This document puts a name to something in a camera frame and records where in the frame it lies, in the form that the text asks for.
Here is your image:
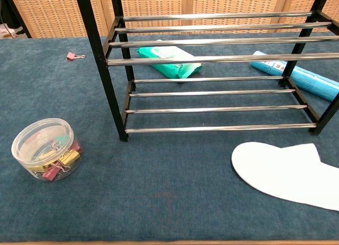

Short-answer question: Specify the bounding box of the black stand pole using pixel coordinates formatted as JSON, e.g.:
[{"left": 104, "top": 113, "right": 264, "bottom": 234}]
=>
[{"left": 0, "top": 0, "right": 33, "bottom": 39}]

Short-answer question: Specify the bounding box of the green wet wipes pack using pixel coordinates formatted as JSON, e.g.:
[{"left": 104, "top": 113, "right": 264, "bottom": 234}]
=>
[{"left": 136, "top": 39, "right": 204, "bottom": 79}]

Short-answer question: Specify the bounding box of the yellow binder clip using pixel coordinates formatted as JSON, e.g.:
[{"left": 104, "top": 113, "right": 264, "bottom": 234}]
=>
[{"left": 56, "top": 149, "right": 81, "bottom": 167}]

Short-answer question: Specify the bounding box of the black chrome-bar shoe rack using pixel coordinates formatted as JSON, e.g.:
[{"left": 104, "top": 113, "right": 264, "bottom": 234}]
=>
[{"left": 74, "top": 0, "right": 339, "bottom": 142}]

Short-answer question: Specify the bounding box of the clear round plastic tub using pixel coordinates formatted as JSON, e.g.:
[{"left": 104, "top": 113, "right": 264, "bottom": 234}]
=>
[{"left": 11, "top": 117, "right": 83, "bottom": 182}]

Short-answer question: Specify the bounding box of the white slipper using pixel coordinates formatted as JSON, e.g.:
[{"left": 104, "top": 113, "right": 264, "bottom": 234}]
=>
[{"left": 231, "top": 141, "right": 339, "bottom": 212}]

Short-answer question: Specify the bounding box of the wicker folding screen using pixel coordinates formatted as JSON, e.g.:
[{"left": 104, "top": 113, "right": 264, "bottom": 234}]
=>
[{"left": 7, "top": 0, "right": 339, "bottom": 39}]

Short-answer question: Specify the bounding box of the blue cylindrical pack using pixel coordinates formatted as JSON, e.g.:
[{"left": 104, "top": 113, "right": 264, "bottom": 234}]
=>
[{"left": 249, "top": 50, "right": 339, "bottom": 102}]

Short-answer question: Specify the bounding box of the blue carpet table cover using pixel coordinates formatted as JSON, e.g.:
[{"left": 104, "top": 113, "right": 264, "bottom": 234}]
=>
[{"left": 0, "top": 32, "right": 339, "bottom": 243}]

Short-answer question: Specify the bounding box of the pink binder clip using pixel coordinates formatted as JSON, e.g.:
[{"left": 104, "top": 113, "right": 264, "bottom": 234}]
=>
[
  {"left": 66, "top": 52, "right": 86, "bottom": 62},
  {"left": 41, "top": 163, "right": 66, "bottom": 182}
]

